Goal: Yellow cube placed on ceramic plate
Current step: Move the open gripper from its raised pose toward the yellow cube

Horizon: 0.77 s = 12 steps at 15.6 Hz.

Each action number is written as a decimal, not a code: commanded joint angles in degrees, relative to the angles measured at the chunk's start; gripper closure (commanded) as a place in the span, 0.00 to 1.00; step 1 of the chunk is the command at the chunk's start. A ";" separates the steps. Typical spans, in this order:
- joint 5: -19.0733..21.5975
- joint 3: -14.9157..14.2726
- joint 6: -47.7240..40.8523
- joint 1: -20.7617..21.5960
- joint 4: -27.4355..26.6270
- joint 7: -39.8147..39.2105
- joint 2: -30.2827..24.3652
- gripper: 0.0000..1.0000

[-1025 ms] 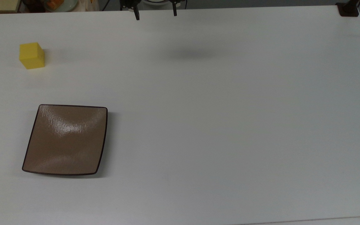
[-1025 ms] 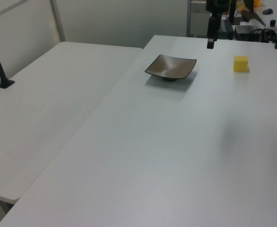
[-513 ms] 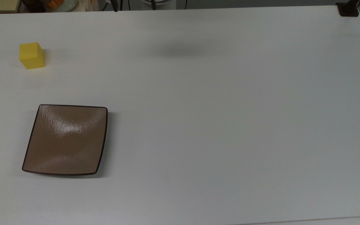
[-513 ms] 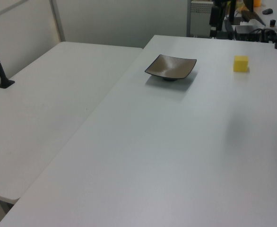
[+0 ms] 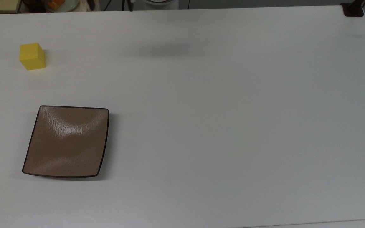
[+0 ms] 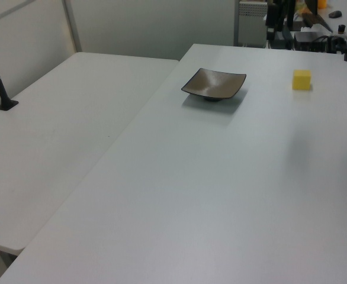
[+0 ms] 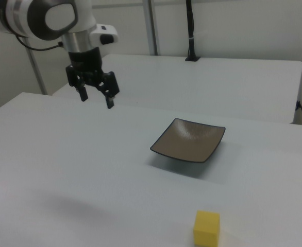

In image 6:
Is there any brown square ceramic plate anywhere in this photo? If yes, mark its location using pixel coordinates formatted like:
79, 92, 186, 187
181, 67, 248, 104

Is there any black electronics box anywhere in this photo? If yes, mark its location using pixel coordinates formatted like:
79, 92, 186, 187
294, 31, 330, 52

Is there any dark brown angled object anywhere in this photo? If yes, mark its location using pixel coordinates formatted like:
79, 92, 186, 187
298, 0, 334, 32

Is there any yellow foam cube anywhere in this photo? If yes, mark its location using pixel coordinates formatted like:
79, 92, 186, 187
292, 69, 312, 91

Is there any perforated metal computer case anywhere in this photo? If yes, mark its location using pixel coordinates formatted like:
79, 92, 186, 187
234, 0, 269, 47

